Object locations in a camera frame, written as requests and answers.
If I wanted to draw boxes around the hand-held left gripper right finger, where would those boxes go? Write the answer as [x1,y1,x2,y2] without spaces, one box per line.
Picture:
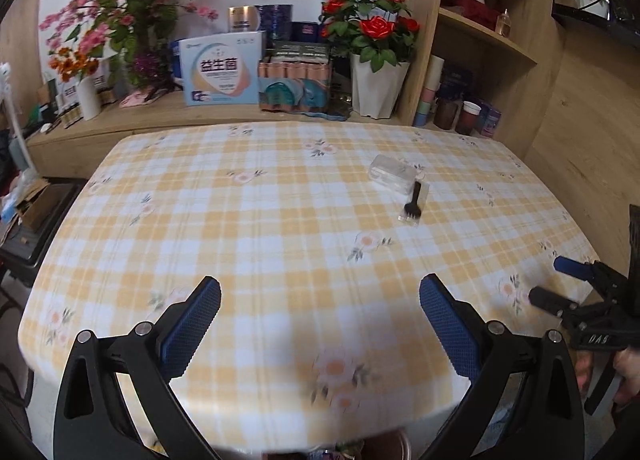
[417,273,587,460]

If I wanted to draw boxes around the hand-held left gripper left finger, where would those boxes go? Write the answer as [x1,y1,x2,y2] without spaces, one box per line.
[52,276,223,460]

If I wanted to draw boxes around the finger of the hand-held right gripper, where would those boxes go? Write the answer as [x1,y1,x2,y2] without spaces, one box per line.
[552,255,608,285]
[529,287,577,322]

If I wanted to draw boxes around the person's right hand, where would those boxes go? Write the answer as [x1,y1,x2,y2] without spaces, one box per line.
[575,346,640,407]

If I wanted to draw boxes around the black plastic fork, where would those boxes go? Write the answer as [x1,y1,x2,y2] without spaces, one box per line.
[397,180,431,227]

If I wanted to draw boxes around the clear plastic box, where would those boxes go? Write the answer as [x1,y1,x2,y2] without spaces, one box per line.
[368,155,418,192]

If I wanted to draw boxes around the small blue box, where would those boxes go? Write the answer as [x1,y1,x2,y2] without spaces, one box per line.
[475,99,502,138]

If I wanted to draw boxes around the red paper cup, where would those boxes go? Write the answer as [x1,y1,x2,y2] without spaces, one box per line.
[455,101,482,136]

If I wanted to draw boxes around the black storage box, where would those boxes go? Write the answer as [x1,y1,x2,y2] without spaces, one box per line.
[0,180,88,286]

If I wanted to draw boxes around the dark glass tumbler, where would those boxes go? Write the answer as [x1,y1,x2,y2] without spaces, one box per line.
[434,96,461,131]

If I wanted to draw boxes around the cardboard box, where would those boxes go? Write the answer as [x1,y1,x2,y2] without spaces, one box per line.
[17,177,66,231]

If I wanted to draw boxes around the low wooden cabinet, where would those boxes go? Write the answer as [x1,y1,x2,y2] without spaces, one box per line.
[25,90,416,181]

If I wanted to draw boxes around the wooden shelf unit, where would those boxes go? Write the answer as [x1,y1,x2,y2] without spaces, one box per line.
[397,0,571,161]

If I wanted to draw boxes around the navy gift box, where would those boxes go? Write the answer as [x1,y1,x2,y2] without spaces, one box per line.
[440,63,473,101]

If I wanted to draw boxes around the stack of pastel cups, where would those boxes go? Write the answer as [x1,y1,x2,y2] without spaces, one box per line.
[414,54,446,127]

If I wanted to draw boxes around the clear bag of items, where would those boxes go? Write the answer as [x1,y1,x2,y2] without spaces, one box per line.
[0,175,31,226]

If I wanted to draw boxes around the pink cloth item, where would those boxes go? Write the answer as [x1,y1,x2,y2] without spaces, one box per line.
[120,90,168,108]

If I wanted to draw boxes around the blue marbled tray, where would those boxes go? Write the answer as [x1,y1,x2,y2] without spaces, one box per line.
[305,103,353,121]

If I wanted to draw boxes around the black countertop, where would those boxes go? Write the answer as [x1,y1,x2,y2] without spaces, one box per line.
[552,0,640,48]

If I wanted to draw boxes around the row of small brown bottles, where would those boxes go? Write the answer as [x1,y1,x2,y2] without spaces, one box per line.
[50,103,118,128]

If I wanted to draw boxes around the white angular flower pot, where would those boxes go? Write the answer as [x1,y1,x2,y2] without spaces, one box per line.
[349,53,411,118]

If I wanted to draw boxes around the white standing fan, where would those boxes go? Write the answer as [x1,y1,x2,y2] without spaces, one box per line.
[0,63,38,181]

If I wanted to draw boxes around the white and blue carton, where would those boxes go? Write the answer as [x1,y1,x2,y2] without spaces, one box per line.
[179,31,267,107]

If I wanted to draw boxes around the striped pink gift pack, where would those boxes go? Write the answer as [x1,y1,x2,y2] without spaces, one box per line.
[257,58,333,114]

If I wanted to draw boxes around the purple flower bunch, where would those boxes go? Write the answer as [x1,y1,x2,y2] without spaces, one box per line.
[132,53,171,88]

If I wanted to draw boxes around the red gift basket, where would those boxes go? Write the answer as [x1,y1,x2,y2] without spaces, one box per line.
[442,0,502,31]

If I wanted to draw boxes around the orange artificial flowers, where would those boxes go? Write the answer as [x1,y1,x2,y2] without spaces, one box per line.
[47,46,101,84]

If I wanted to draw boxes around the flat black box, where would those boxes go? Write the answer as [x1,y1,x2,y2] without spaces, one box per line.
[270,40,332,64]

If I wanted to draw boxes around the silver box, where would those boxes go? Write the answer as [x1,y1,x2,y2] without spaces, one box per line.
[229,5,261,34]

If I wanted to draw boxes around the red artificial rose plant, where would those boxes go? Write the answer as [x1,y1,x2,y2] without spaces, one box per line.
[319,0,421,74]

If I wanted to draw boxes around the navy patterned box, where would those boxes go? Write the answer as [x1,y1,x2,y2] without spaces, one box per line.
[255,4,293,44]

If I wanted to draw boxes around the small navy box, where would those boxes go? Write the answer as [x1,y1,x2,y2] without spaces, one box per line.
[291,21,321,44]

